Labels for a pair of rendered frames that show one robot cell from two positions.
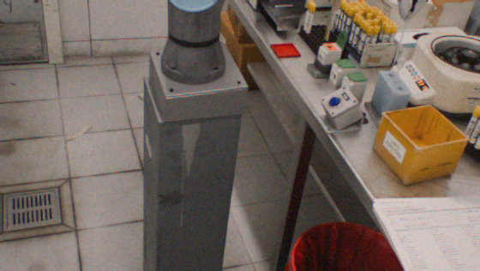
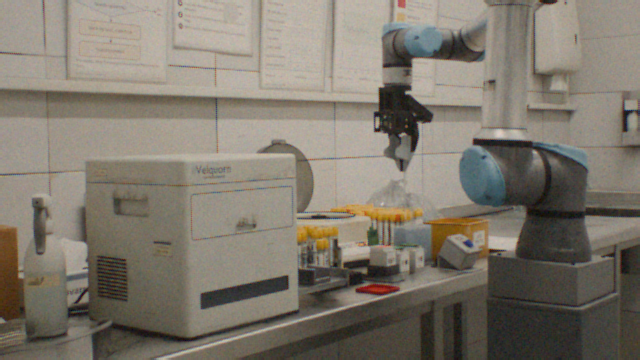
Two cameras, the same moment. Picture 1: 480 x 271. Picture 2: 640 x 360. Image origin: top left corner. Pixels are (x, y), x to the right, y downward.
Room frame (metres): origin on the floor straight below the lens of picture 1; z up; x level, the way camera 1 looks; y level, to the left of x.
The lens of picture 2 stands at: (2.37, 1.46, 1.21)
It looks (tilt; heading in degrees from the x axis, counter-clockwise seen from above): 3 degrees down; 243
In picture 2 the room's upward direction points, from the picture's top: 1 degrees counter-clockwise
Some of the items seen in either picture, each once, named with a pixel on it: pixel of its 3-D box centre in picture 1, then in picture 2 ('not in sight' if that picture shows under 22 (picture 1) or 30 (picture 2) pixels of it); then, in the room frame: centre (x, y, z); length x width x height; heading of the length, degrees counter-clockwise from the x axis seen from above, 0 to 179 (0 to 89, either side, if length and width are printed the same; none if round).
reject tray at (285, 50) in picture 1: (285, 50); (377, 289); (1.46, -0.05, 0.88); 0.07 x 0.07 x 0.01; 24
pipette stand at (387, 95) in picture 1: (389, 99); (412, 245); (1.20, -0.31, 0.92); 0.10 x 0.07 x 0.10; 16
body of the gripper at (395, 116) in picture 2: not in sight; (395, 110); (1.26, -0.30, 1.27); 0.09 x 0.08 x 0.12; 16
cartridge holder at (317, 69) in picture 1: (327, 66); (383, 272); (1.38, -0.17, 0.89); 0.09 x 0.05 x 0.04; 114
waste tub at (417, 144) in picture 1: (417, 143); (456, 239); (1.03, -0.36, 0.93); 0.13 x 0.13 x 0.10; 28
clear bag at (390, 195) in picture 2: not in sight; (387, 208); (0.93, -0.86, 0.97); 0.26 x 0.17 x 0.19; 37
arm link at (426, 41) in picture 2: not in sight; (423, 42); (1.24, -0.20, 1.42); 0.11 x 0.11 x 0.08; 86
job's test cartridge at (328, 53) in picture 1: (328, 57); (382, 260); (1.38, -0.17, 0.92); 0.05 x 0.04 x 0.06; 114
